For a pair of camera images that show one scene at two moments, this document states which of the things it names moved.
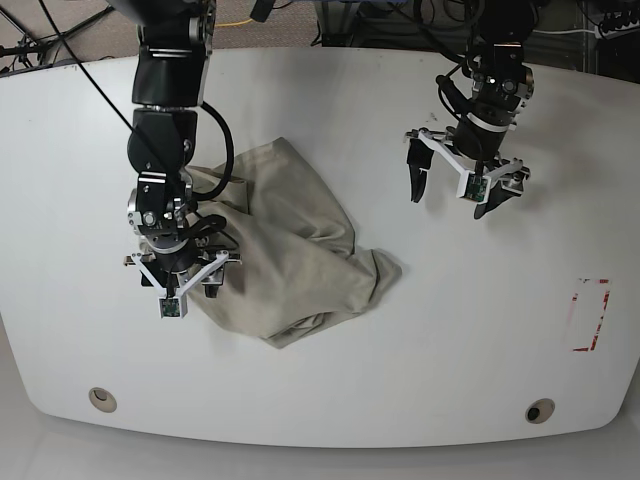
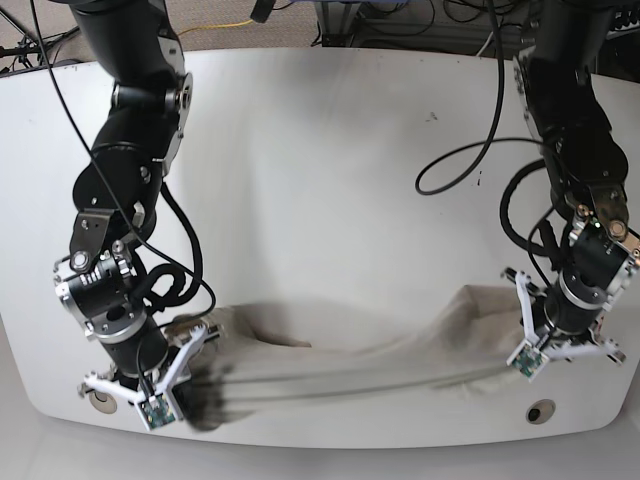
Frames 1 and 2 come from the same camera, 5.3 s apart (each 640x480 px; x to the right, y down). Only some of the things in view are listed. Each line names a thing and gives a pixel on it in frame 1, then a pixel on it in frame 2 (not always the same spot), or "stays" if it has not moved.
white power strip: (609, 34) stays
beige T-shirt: (298, 265) -> (469, 349)
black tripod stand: (31, 45) stays
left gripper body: (173, 270) -> (140, 363)
